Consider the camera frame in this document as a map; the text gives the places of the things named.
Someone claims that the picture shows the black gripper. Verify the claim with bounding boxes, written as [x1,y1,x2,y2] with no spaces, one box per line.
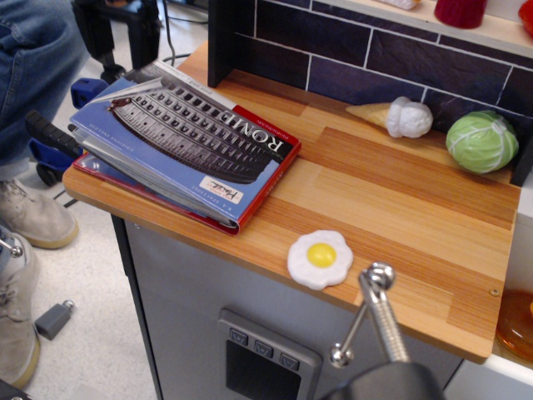
[72,1,161,69]

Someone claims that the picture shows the Rome spiral-bound book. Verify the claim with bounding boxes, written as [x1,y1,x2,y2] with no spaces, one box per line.
[71,61,301,235]

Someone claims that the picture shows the black chair caster base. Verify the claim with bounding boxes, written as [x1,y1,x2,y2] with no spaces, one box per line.
[100,62,126,84]

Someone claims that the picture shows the person's leg in jeans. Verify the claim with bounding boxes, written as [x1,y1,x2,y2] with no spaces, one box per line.
[1,1,88,181]

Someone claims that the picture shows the black shelf side panel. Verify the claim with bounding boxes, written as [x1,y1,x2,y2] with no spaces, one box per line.
[207,0,256,88]

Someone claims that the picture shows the blue bar clamp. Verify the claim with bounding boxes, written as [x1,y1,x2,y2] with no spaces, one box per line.
[24,78,109,186]

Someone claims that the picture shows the beige shoe upper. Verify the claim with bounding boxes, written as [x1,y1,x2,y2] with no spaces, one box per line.
[1,179,78,249]

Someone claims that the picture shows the beige shoe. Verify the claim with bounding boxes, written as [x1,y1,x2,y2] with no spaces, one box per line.
[1,179,78,249]
[1,228,40,389]

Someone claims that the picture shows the white toy on shelf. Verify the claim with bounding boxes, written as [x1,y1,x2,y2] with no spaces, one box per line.
[379,0,421,10]

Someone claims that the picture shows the toy ice cream cone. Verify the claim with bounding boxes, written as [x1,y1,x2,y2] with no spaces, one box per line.
[346,97,433,138]

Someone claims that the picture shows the light wooden shelf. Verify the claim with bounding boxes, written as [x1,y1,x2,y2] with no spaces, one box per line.
[324,0,532,58]

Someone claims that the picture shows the toy fried egg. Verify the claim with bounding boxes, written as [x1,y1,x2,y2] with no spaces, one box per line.
[287,230,353,290]

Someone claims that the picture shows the small grey block with knob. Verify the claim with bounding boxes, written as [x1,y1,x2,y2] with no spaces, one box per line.
[35,299,76,341]

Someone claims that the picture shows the grey toy kitchen cabinet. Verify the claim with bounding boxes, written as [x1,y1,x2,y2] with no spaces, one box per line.
[113,217,461,399]

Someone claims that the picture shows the beige shoe lower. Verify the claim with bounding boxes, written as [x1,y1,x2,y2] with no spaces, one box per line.
[1,228,40,389]

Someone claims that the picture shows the red cup on shelf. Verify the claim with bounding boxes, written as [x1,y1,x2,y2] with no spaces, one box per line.
[434,0,488,29]

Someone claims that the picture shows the toy green cabbage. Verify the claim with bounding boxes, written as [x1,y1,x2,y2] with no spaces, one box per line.
[446,111,519,174]

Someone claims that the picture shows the red object at shelf edge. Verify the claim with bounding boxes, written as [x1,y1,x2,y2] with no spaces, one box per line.
[518,0,533,33]

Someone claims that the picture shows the orange glass dish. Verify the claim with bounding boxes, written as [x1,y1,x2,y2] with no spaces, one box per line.
[496,290,532,363]

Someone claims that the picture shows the black cable on floor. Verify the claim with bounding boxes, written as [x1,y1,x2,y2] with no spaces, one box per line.
[162,0,209,66]

